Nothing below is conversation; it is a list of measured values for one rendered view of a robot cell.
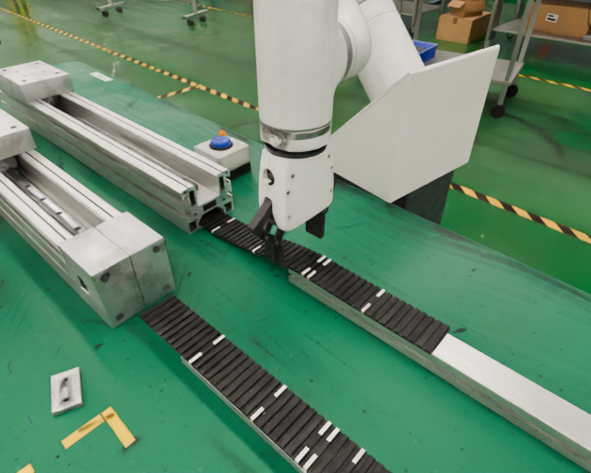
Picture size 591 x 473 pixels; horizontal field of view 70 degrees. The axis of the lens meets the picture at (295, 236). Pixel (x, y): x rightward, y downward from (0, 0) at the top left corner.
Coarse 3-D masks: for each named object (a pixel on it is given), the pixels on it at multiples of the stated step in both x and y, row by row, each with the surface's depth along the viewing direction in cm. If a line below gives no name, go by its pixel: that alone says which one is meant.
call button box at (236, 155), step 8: (200, 144) 85; (208, 144) 85; (232, 144) 84; (240, 144) 85; (200, 152) 84; (208, 152) 82; (216, 152) 82; (224, 152) 82; (232, 152) 82; (240, 152) 84; (248, 152) 85; (216, 160) 81; (224, 160) 82; (232, 160) 83; (240, 160) 85; (248, 160) 86; (232, 168) 84; (240, 168) 86; (248, 168) 87; (232, 176) 85
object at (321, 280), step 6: (330, 264) 61; (336, 264) 60; (324, 270) 59; (330, 270) 60; (336, 270) 59; (318, 276) 58; (324, 276) 59; (330, 276) 58; (318, 282) 57; (324, 282) 57
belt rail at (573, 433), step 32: (320, 288) 58; (352, 320) 56; (416, 352) 52; (448, 352) 49; (480, 384) 46; (512, 384) 46; (512, 416) 45; (544, 416) 43; (576, 416) 43; (576, 448) 41
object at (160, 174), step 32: (0, 96) 110; (64, 96) 100; (32, 128) 104; (64, 128) 88; (96, 128) 92; (128, 128) 85; (96, 160) 85; (128, 160) 75; (160, 160) 82; (192, 160) 74; (128, 192) 81; (160, 192) 71; (192, 192) 69; (224, 192) 74; (192, 224) 73
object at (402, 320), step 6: (408, 306) 54; (402, 312) 53; (408, 312) 54; (414, 312) 53; (420, 312) 54; (396, 318) 53; (402, 318) 53; (408, 318) 53; (414, 318) 53; (390, 324) 52; (396, 324) 52; (402, 324) 52; (408, 324) 52; (396, 330) 51; (402, 330) 51
